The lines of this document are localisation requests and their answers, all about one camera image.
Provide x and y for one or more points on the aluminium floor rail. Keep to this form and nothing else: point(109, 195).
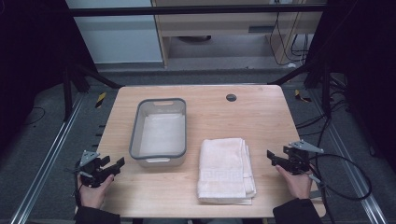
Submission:
point(348, 155)
point(46, 158)

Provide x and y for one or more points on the person's left hand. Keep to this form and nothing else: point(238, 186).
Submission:
point(93, 194)

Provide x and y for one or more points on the black metal stand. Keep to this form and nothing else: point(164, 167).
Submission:
point(326, 90)
point(67, 93)

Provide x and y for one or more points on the white cabinet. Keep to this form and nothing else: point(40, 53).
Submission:
point(118, 37)

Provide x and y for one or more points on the folded white towel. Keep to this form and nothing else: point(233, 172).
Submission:
point(222, 171)

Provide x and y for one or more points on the white basin with grey rim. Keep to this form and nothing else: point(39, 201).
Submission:
point(160, 132)

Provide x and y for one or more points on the black curtain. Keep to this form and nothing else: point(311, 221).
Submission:
point(364, 62)
point(31, 62)

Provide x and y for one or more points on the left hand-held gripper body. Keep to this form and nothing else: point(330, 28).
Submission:
point(91, 169)

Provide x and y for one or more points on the light wooden desk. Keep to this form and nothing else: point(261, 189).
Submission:
point(218, 26)

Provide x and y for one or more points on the black horizontal frame bar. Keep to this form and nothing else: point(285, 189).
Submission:
point(186, 10)

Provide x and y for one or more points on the person's right hand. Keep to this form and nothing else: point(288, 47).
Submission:
point(297, 185)

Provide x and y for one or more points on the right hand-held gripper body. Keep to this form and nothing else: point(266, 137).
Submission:
point(297, 160)

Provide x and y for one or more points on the yellow and black tape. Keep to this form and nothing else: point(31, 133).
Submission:
point(301, 97)
point(100, 99)

